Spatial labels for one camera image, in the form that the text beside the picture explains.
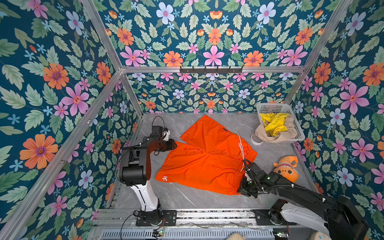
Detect white plastic laundry basket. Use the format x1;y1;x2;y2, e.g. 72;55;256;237
257;103;305;144

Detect orange plush toy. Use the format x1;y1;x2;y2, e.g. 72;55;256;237
273;156;299;183

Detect white tape roll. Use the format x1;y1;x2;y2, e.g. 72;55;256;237
251;134;264;146

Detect black wall hook rail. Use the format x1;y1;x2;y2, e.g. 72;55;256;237
180;66;243;75

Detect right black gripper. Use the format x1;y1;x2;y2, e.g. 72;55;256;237
234;177;260;198

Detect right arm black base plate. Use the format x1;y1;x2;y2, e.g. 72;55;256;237
252;209;298;226

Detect white round device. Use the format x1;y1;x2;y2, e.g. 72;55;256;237
310;232;332;240

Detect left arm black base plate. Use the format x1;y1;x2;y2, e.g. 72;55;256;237
136;210;178;227

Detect beige shorts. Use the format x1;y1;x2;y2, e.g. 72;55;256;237
254;114;303;144

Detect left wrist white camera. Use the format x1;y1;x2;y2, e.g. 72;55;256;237
161;128;171;142

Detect yellow shorts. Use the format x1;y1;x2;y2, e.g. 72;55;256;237
260;113;290;137

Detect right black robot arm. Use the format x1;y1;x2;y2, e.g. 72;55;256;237
238;160;369;240

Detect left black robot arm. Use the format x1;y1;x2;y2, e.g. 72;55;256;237
117;122;177;225

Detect beige rounded object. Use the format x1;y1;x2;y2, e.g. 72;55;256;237
226;233;246;240

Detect orange shorts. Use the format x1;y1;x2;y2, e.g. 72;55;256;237
156;116;258;196

